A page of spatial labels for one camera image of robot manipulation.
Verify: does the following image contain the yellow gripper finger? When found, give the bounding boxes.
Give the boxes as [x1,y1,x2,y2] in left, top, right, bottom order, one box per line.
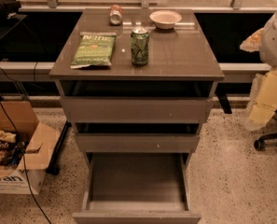
[243,68,277,131]
[240,28,264,52]

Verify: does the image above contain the green soda can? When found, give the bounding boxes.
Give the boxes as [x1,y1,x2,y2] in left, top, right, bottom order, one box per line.
[131,27,149,65]

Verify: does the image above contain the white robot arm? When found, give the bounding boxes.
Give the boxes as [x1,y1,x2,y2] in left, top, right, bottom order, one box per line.
[240,11,277,131]

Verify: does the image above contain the grey drawer cabinet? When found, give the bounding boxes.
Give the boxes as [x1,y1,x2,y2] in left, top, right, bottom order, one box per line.
[49,8,224,224]

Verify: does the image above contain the orange soda can lying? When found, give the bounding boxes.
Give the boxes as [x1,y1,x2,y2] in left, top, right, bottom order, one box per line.
[109,5,122,25]

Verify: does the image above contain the grey top drawer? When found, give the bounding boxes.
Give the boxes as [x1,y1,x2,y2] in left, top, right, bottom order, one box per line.
[61,97,213,123]

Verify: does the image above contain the grey open bottom drawer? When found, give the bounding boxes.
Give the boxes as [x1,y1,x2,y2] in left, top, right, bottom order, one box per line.
[73,153,201,224]

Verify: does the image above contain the grey middle drawer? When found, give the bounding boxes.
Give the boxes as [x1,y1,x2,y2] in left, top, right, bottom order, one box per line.
[76,133,200,153]

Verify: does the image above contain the black office chair base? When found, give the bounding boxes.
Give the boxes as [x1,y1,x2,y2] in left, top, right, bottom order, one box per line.
[253,108,277,152]

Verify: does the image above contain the white bowl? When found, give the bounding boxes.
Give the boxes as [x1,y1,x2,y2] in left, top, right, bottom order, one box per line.
[149,10,182,30]

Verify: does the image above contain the green chip bag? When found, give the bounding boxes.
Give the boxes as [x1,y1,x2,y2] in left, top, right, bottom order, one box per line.
[71,32,117,69]

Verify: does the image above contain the black table leg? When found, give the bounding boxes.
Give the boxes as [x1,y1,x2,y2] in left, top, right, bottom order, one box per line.
[46,121,71,175]

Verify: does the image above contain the cardboard box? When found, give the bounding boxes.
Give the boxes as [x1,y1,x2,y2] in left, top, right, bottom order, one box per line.
[0,101,60,194]

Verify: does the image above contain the snack bags in box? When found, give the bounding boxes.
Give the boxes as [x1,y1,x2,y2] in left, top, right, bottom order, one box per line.
[0,130,25,170]

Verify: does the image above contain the black cable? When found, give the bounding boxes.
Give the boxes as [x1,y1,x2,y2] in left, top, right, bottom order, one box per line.
[0,61,53,224]

